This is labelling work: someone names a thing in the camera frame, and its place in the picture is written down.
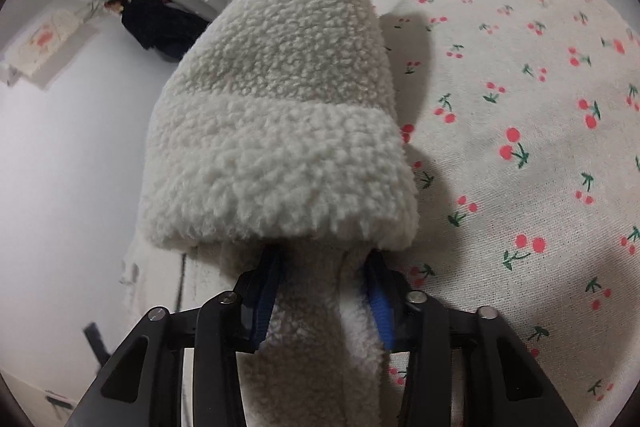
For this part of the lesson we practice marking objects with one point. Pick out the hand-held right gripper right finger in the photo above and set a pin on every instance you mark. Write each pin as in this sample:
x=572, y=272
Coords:
x=380, y=307

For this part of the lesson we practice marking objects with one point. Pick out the dark hanging clothing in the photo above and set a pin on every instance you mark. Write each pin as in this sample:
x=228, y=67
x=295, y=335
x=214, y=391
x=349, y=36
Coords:
x=155, y=27

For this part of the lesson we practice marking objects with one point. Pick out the wall poster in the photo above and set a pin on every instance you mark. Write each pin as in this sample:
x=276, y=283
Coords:
x=45, y=42

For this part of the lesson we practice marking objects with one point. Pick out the black metal leg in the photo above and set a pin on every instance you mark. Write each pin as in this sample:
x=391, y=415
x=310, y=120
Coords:
x=96, y=342

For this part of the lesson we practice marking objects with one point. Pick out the cherry print blanket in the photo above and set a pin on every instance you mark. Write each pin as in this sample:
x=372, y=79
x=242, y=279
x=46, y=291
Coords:
x=500, y=107

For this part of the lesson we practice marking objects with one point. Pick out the cream fleece zip jacket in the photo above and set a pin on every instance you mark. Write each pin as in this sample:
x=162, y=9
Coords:
x=280, y=107

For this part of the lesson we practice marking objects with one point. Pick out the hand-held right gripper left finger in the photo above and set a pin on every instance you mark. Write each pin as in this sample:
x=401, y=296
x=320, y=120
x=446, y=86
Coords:
x=265, y=302

